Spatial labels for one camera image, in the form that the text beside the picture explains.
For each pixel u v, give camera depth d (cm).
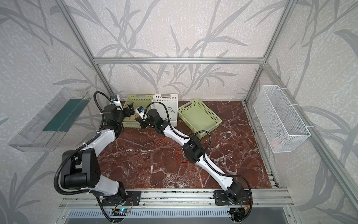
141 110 86
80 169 44
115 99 75
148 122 87
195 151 70
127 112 81
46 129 64
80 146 47
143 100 119
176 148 93
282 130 61
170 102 119
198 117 109
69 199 75
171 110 112
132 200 72
